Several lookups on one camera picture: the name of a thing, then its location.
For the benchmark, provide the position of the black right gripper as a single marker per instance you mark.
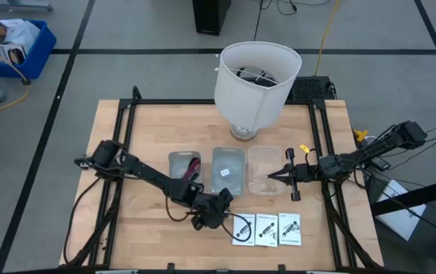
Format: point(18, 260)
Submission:
point(305, 172)

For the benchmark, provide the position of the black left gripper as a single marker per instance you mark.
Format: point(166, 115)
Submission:
point(215, 201)

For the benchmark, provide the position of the white charger cube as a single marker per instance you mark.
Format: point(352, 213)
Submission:
point(224, 172)

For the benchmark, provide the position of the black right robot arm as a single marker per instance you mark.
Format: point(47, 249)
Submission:
point(373, 150)

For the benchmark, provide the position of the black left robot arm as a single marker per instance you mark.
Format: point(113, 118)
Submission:
point(153, 175)

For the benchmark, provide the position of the clear plastic bin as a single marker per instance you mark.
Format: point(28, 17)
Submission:
point(265, 167)

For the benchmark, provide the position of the blue floor bin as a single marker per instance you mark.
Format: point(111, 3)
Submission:
point(39, 57)

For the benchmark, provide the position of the middle clear plastic tray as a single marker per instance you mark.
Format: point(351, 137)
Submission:
point(228, 184)

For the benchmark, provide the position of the clear plastic tray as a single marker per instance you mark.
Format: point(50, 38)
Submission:
point(177, 165)
point(228, 184)

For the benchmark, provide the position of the left clear plastic tray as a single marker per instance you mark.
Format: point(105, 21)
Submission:
point(177, 165)

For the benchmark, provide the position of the yellow connector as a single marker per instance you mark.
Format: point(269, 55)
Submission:
point(361, 135)

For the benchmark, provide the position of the white shade table lamp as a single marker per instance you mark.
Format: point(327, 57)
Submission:
point(252, 91)

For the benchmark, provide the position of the black perforated box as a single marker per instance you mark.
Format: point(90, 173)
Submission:
point(310, 89)

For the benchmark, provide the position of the black power adapter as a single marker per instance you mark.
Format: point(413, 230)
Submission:
point(381, 163)

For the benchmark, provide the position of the white paper sheet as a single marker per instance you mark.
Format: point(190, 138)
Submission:
point(402, 213)

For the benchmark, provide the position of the black diagonal bar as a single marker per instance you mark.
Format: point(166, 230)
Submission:
point(415, 198)

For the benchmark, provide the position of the black tower box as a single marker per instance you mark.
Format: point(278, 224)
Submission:
point(210, 17)

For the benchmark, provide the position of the printed cardboard box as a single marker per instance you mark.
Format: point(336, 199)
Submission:
point(10, 53)

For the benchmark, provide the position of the white plastic bag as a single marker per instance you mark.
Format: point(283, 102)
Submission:
point(25, 34)

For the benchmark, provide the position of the black table frame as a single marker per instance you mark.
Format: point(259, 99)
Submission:
point(172, 101)

